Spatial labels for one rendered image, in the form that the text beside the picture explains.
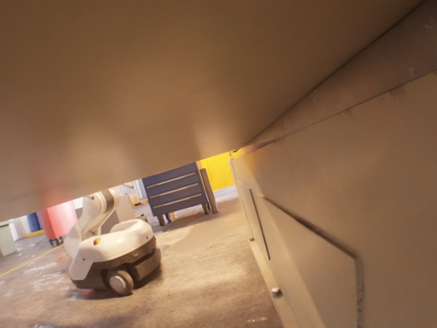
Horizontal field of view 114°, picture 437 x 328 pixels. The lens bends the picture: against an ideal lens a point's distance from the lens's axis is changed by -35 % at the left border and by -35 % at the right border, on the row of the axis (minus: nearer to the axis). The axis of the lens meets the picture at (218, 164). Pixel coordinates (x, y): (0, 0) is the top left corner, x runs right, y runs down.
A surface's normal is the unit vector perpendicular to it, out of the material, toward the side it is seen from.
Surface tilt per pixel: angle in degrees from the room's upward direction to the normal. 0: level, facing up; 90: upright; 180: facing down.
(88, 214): 89
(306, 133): 90
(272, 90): 180
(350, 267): 90
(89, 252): 90
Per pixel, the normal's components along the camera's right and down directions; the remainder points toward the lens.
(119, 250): 0.67, -0.23
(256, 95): 0.29, 0.96
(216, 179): 0.00, -0.01
